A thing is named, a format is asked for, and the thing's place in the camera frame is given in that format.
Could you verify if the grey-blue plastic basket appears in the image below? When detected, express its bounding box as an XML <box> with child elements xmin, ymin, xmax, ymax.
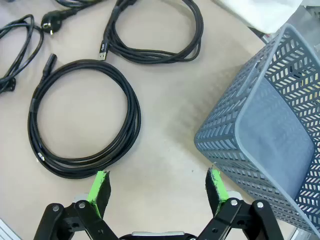
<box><xmin>194</xmin><ymin>23</ymin><xmax>320</xmax><ymax>237</ymax></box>

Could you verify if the black power cable round plug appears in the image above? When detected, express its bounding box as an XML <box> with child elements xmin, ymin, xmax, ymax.
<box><xmin>40</xmin><ymin>0</ymin><xmax>106</xmax><ymax>36</ymax></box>

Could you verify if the aluminium slotted base plate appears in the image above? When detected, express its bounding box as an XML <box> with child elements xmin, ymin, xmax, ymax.
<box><xmin>0</xmin><ymin>217</ymin><xmax>22</xmax><ymax>240</ymax></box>

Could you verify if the black braided USB cable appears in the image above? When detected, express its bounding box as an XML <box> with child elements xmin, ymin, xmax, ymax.
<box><xmin>96</xmin><ymin>0</ymin><xmax>205</xmax><ymax>64</ymax></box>

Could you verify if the person in white sweater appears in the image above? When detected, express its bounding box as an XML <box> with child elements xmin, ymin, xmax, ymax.
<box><xmin>216</xmin><ymin>0</ymin><xmax>305</xmax><ymax>33</ymax></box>

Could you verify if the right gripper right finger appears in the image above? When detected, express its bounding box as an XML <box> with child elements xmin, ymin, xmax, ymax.
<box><xmin>197</xmin><ymin>164</ymin><xmax>285</xmax><ymax>240</ymax></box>

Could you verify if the black braided round cable coil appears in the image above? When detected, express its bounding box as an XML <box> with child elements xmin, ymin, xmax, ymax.
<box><xmin>27</xmin><ymin>52</ymin><xmax>142</xmax><ymax>180</ymax></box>

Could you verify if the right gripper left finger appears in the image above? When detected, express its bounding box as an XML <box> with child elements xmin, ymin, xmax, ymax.
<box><xmin>33</xmin><ymin>170</ymin><xmax>120</xmax><ymax>240</ymax></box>

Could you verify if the thin black power cable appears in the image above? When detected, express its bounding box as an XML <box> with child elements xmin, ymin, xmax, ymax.
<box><xmin>0</xmin><ymin>14</ymin><xmax>45</xmax><ymax>95</ymax></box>

